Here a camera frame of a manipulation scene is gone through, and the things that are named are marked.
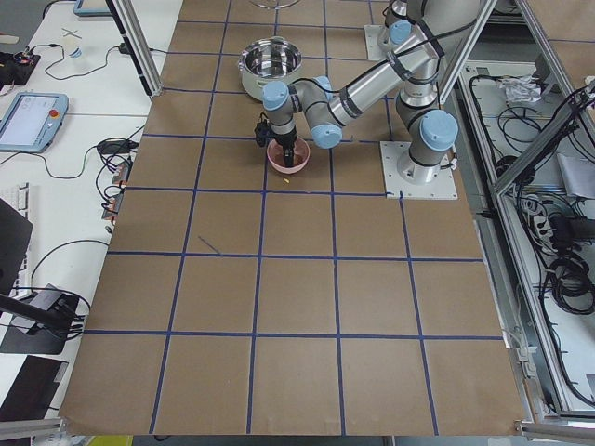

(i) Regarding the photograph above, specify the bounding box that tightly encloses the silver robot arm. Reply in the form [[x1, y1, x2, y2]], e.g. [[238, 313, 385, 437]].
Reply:
[[255, 1, 482, 185], [377, 0, 418, 51]]

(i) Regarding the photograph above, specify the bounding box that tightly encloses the glass pot lid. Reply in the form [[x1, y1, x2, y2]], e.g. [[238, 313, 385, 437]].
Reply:
[[249, 0, 300, 10]]

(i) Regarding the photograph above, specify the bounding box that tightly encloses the black laptop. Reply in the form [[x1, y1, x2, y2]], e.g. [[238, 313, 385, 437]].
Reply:
[[1, 200, 33, 297]]

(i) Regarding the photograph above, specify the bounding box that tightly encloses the pink bowl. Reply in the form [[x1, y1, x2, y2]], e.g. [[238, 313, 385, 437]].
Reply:
[[266, 138, 311, 175]]

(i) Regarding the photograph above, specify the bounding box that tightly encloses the coiled black cable bundle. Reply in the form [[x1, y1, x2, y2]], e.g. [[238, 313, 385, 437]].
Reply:
[[543, 255, 592, 312]]

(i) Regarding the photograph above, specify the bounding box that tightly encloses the white paper cup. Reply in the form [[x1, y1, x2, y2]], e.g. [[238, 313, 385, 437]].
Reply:
[[62, 35, 83, 59]]

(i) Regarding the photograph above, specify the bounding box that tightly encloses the aluminium frame post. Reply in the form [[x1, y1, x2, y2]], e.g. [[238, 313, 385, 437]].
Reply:
[[106, 0, 163, 98]]

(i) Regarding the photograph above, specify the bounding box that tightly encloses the black monitor stand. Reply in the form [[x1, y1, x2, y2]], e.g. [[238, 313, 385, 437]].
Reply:
[[1, 284, 90, 355]]

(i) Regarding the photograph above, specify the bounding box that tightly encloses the crumpled white paper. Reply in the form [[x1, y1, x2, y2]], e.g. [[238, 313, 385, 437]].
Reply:
[[497, 75, 541, 103]]

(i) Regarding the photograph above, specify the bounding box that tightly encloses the white electric pot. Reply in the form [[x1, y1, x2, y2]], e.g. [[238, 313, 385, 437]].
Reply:
[[238, 36, 302, 100]]

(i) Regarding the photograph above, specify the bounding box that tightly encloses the brown paper table mat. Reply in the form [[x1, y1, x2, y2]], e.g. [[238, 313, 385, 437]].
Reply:
[[60, 1, 524, 436]]

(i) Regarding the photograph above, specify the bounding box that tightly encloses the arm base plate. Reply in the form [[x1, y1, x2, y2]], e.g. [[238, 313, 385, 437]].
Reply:
[[379, 141, 458, 201], [364, 24, 399, 61]]

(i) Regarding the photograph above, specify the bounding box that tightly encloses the blue teach pendant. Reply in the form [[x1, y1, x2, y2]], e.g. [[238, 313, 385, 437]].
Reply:
[[1, 92, 69, 153], [73, 0, 111, 17]]

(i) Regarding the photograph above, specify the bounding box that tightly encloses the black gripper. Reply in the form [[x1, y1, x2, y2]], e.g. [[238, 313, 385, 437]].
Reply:
[[254, 115, 297, 168]]

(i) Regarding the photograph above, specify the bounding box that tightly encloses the black power adapter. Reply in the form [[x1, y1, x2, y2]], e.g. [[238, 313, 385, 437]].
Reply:
[[97, 139, 139, 155]]

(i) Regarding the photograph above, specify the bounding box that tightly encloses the aluminium diagonal frame beam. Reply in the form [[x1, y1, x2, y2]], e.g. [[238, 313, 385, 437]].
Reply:
[[492, 81, 594, 196]]

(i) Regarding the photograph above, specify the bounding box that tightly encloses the white keyboard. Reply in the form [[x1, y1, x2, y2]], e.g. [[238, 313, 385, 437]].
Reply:
[[1, 182, 33, 297]]

